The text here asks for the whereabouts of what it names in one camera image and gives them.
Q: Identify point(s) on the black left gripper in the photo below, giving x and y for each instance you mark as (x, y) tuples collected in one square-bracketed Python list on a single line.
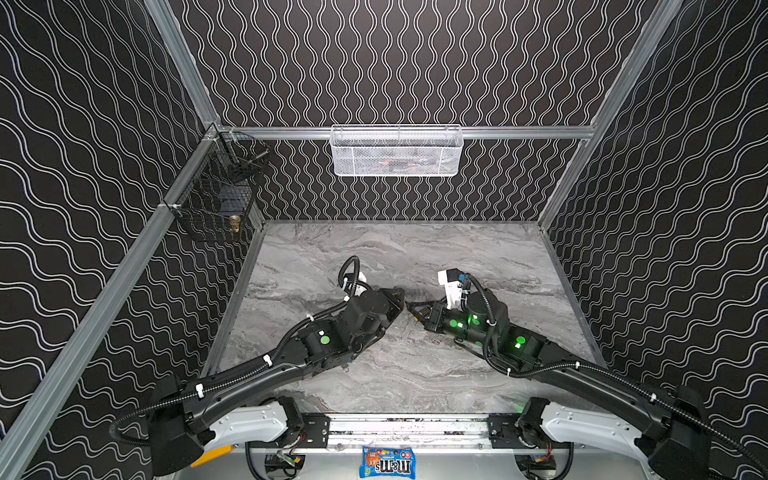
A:
[(393, 303)]

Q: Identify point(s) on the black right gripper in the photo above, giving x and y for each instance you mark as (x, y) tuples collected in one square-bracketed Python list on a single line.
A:
[(432, 315)]

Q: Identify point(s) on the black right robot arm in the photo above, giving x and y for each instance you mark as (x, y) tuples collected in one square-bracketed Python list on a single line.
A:
[(674, 439)]

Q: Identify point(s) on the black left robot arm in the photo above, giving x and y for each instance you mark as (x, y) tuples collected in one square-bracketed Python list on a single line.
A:
[(178, 425)]

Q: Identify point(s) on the blue candy bag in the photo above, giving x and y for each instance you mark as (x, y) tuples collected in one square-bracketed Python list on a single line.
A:
[(387, 462)]

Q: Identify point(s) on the brass object in basket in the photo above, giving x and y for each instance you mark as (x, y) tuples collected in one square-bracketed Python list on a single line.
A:
[(235, 222)]

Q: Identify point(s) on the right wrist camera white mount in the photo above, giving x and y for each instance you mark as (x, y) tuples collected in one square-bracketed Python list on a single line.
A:
[(454, 282)]

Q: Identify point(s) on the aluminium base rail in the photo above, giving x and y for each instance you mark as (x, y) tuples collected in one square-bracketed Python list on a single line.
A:
[(557, 427)]

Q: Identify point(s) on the white wire mesh basket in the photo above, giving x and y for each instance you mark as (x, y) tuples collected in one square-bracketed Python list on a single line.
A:
[(396, 150)]

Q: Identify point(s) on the black wire basket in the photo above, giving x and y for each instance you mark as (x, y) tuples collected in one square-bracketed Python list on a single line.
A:
[(224, 181)]

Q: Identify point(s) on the aluminium corner frame post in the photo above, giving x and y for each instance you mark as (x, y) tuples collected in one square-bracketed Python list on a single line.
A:
[(178, 50)]

